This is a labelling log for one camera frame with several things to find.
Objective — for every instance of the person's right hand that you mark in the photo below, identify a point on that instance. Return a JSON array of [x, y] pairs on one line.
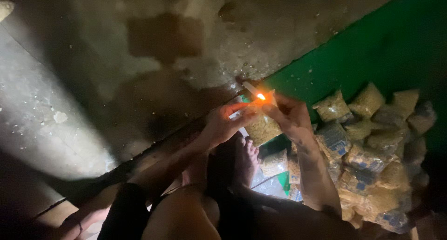
[[295, 121]]

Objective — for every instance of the person's left hand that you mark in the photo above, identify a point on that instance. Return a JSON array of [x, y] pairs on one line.
[[220, 126]]

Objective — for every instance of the person's left fingers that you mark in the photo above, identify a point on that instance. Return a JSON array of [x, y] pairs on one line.
[[241, 118]]

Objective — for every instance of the person's right fingers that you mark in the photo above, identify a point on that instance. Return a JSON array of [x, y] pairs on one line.
[[276, 109]]

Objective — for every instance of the clear packet of yellow snacks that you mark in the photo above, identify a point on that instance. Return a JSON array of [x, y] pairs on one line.
[[262, 130]]

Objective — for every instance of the white lit candle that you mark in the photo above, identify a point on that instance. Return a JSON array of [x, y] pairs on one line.
[[251, 88]]

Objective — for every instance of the person's bare foot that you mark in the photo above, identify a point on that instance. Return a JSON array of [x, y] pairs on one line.
[[246, 161]]

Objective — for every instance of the small yellow snack packet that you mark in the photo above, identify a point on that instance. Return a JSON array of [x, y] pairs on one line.
[[274, 162]]

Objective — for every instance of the heap of empty clear bags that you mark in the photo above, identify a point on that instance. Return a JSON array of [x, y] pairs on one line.
[[267, 186]]

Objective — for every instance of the pile of filled snack packets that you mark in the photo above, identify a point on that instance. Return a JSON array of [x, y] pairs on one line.
[[373, 156]]

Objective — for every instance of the person's bare leg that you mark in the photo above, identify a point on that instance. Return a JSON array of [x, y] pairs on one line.
[[181, 215]]

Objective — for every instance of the green floor mat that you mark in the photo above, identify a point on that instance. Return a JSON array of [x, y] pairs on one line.
[[377, 48]]

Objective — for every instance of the person's black shorts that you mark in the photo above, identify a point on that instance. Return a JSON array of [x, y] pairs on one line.
[[125, 212]]

